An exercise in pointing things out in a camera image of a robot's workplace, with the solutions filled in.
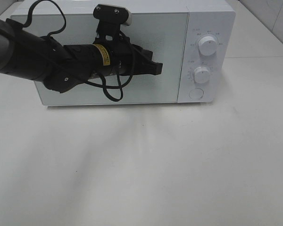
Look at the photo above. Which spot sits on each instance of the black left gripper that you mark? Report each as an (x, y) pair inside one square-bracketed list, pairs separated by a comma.
[(143, 64)]

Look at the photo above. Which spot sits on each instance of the white timer knob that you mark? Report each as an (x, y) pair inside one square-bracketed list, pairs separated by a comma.
[(201, 74)]

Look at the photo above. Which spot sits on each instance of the round white door button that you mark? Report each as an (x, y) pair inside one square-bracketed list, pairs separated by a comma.
[(196, 94)]

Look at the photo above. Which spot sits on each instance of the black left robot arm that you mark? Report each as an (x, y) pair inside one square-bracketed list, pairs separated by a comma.
[(62, 67)]

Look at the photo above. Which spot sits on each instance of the white microwave oven body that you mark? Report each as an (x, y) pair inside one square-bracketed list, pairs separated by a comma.
[(204, 17)]

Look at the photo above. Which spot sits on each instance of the upper white power knob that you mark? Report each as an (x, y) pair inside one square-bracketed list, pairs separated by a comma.
[(207, 45)]

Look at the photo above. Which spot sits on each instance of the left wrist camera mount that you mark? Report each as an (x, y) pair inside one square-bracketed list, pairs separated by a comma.
[(110, 19)]

